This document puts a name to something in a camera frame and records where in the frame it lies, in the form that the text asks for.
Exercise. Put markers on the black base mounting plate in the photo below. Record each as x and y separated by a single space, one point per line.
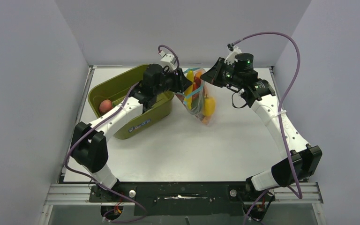
190 198

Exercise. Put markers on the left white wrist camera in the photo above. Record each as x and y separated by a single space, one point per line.
168 60

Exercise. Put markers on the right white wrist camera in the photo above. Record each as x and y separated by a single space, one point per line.
233 51

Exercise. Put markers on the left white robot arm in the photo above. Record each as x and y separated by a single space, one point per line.
89 140

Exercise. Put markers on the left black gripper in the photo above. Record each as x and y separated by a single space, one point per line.
181 82

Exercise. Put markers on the pink toy peach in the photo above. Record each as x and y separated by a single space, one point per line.
105 106

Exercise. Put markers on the clear zip top bag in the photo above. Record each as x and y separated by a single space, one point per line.
196 96

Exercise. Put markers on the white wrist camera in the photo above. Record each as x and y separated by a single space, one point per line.
168 60
233 51

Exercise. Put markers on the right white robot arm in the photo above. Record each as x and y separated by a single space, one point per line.
300 159

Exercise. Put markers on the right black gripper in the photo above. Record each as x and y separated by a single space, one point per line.
213 75

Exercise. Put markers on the yellow toy banana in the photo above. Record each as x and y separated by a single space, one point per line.
188 100

